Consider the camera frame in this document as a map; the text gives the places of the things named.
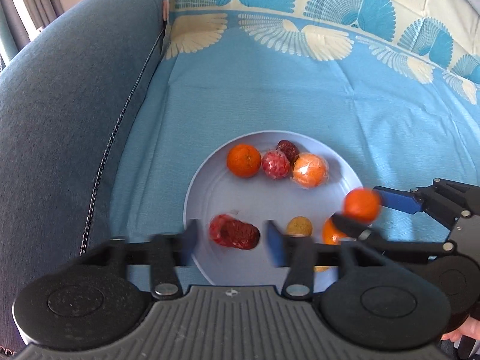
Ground orange front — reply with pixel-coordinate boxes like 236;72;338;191
321;218;348;245

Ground small orange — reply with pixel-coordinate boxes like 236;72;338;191
343;188;381;224

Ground beige longan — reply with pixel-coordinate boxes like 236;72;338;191
286;216;313;236
314;266;329;273

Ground red candy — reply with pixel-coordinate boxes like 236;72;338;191
208;214;238;247
261;150;290;180

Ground bare tangerine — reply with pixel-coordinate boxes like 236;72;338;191
226;144;262;178

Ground beige longan front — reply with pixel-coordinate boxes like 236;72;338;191
314;266;329;273

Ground person's right hand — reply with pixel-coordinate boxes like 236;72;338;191
441;316;480;342

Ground lavender round plate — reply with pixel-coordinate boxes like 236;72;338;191
183;131;362;288

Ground blue fan-pattern tablecloth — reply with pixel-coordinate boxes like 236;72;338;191
110;0;479;242

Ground blue fabric sofa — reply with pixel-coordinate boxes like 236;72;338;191
1;0;164;356

